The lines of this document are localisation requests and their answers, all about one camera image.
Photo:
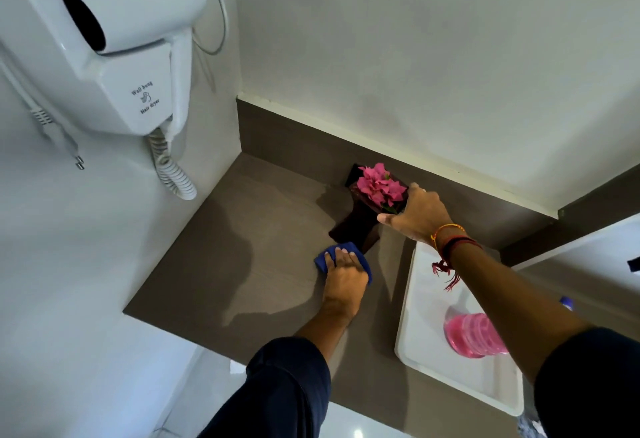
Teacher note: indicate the person's left fingers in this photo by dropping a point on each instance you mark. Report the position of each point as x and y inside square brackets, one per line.
[342, 256]

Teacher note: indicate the person's right thumb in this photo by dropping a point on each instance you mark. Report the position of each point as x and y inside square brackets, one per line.
[389, 219]

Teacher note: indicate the person's left forearm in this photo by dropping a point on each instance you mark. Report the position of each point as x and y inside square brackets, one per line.
[327, 330]

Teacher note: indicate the pink flowers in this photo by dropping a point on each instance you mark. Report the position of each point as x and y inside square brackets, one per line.
[380, 186]

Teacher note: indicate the white rectangular sink basin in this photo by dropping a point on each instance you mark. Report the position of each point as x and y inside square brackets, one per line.
[425, 312]

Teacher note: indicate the pink bottle with blue cap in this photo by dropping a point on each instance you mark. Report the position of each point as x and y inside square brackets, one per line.
[472, 335]

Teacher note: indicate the white wall-mounted hair dryer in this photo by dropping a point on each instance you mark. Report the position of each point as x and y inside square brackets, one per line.
[125, 37]

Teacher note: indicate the blue cleaning cloth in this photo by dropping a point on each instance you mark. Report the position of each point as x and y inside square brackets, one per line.
[325, 258]

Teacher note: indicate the person's dark blue left sleeve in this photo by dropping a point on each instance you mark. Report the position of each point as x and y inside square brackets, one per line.
[280, 392]

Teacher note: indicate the person's right forearm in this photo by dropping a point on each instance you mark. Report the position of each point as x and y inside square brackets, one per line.
[505, 302]

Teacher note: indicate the person's dark blue sleeve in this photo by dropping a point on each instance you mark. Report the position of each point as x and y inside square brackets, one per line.
[280, 392]
[590, 387]

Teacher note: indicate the person's left hand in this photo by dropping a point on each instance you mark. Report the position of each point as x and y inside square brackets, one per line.
[344, 285]

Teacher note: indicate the person's dark blue right sleeve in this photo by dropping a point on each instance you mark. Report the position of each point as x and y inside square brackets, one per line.
[590, 387]

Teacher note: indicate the dark brown vase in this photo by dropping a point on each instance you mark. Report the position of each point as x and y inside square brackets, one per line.
[357, 225]

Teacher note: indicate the person's right hand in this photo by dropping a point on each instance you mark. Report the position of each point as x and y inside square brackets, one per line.
[424, 215]

